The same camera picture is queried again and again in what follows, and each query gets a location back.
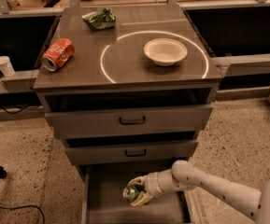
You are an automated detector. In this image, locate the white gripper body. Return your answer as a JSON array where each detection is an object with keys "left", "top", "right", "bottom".
[{"left": 144, "top": 172, "right": 163, "bottom": 197}]

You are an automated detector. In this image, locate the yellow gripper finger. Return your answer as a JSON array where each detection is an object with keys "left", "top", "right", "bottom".
[
  {"left": 127, "top": 176, "right": 146, "bottom": 188},
  {"left": 131, "top": 191, "right": 153, "bottom": 207}
]

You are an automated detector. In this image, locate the crushed green soda can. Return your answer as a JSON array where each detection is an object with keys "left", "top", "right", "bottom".
[{"left": 122, "top": 185, "right": 143, "bottom": 203}]

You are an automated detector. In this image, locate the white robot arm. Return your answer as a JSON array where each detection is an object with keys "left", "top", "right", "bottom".
[{"left": 123, "top": 161, "right": 270, "bottom": 224}]

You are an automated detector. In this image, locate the middle grey drawer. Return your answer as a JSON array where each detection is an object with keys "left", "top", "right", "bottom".
[{"left": 65, "top": 140, "right": 197, "bottom": 165}]

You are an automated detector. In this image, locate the grey drawer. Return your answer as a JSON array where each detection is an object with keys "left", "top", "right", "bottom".
[
  {"left": 82, "top": 160, "right": 191, "bottom": 224},
  {"left": 45, "top": 105, "right": 213, "bottom": 139},
  {"left": 65, "top": 140, "right": 197, "bottom": 165}
]

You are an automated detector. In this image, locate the bottom grey drawer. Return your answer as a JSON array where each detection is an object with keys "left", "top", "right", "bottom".
[{"left": 82, "top": 160, "right": 191, "bottom": 224}]

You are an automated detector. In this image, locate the top grey drawer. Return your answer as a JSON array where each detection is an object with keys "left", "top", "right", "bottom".
[{"left": 45, "top": 105, "right": 213, "bottom": 139}]

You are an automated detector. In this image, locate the grey drawer cabinet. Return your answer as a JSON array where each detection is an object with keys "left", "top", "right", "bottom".
[{"left": 32, "top": 5, "right": 223, "bottom": 224}]

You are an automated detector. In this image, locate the crushed red soda can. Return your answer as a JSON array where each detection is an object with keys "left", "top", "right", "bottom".
[{"left": 41, "top": 38, "right": 75, "bottom": 72}]

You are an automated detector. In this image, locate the white paper bowl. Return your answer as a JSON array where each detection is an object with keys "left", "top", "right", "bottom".
[{"left": 144, "top": 38, "right": 188, "bottom": 66}]

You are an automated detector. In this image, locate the crumpled green chip bag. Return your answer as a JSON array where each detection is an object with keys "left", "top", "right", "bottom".
[{"left": 81, "top": 7, "right": 116, "bottom": 30}]

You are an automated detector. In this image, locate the white paper cup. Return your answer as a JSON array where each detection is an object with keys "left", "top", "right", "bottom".
[{"left": 0, "top": 56, "right": 15, "bottom": 77}]

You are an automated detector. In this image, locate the black floor cable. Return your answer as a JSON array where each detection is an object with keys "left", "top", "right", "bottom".
[{"left": 0, "top": 175, "right": 46, "bottom": 224}]

